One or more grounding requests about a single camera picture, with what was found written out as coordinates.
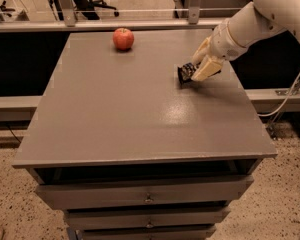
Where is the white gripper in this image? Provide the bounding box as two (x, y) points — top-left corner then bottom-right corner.
(191, 19), (247, 82)

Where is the black rxbar chocolate wrapper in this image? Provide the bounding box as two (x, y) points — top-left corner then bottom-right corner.
(177, 63), (196, 85)

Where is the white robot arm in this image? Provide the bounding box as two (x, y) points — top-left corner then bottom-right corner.
(191, 0), (300, 81)

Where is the blue rxbar blueberry wrapper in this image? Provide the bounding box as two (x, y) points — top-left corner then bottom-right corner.
(191, 62), (222, 81)

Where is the grey metal railing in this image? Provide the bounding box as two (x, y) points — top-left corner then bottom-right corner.
(0, 0), (300, 34)

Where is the red apple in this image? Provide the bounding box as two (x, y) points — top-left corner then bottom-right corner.
(112, 28), (134, 51)

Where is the grey drawer cabinet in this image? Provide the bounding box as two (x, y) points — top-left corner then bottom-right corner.
(11, 28), (279, 240)

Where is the black office chair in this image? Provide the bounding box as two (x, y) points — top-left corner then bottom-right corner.
(73, 0), (119, 20)

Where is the top grey drawer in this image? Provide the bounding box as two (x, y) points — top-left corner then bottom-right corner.
(36, 175), (253, 210)

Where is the grey drawer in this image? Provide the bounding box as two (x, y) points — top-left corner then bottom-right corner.
(65, 205), (230, 230)
(82, 225), (216, 240)
(36, 175), (253, 210)

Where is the bottom grey drawer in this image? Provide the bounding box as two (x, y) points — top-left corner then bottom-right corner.
(82, 225), (216, 240)

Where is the middle grey drawer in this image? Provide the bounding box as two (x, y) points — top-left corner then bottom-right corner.
(65, 205), (230, 230)

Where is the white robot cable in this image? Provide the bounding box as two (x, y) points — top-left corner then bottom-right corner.
(256, 52), (300, 118)

